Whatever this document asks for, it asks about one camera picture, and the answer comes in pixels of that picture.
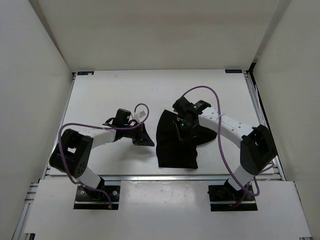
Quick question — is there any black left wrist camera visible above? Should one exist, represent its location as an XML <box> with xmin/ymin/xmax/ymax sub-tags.
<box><xmin>102</xmin><ymin>108</ymin><xmax>131</xmax><ymax>128</ymax></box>

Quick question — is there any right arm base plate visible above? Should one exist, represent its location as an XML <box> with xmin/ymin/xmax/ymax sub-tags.
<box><xmin>207</xmin><ymin>185</ymin><xmax>258</xmax><ymax>212</ymax></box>

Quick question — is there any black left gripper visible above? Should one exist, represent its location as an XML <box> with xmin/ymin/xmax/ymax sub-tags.
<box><xmin>122</xmin><ymin>121</ymin><xmax>155</xmax><ymax>147</ymax></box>

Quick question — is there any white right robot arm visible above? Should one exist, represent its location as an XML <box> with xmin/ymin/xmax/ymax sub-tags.
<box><xmin>172</xmin><ymin>97</ymin><xmax>278</xmax><ymax>200</ymax></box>

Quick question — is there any blue left table label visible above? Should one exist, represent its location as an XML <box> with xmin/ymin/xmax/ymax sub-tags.
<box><xmin>76</xmin><ymin>71</ymin><xmax>95</xmax><ymax>76</ymax></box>

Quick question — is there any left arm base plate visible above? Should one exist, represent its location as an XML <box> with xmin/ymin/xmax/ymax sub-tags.
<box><xmin>73</xmin><ymin>185</ymin><xmax>121</xmax><ymax>210</ymax></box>

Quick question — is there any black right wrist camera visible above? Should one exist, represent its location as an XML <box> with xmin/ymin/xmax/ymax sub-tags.
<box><xmin>172</xmin><ymin>96</ymin><xmax>193</xmax><ymax>116</ymax></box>

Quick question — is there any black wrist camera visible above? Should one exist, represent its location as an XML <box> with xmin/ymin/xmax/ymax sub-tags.
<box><xmin>102</xmin><ymin>108</ymin><xmax>131</xmax><ymax>128</ymax></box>
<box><xmin>172</xmin><ymin>96</ymin><xmax>193</xmax><ymax>116</ymax></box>

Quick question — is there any blue table label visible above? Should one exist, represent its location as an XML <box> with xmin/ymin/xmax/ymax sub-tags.
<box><xmin>76</xmin><ymin>71</ymin><xmax>95</xmax><ymax>76</ymax></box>
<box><xmin>225</xmin><ymin>69</ymin><xmax>243</xmax><ymax>74</ymax></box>

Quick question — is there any white front cover board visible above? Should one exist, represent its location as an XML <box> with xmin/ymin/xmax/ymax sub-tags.
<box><xmin>25</xmin><ymin>180</ymin><xmax>311</xmax><ymax>240</ymax></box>

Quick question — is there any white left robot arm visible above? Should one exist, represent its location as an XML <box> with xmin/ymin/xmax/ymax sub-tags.
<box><xmin>49</xmin><ymin>123</ymin><xmax>155</xmax><ymax>200</ymax></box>

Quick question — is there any blue right table label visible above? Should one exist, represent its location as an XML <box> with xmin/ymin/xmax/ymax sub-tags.
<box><xmin>225</xmin><ymin>69</ymin><xmax>243</xmax><ymax>74</ymax></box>

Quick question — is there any black skirt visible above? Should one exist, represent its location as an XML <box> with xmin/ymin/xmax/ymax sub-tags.
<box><xmin>156</xmin><ymin>109</ymin><xmax>217</xmax><ymax>169</ymax></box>

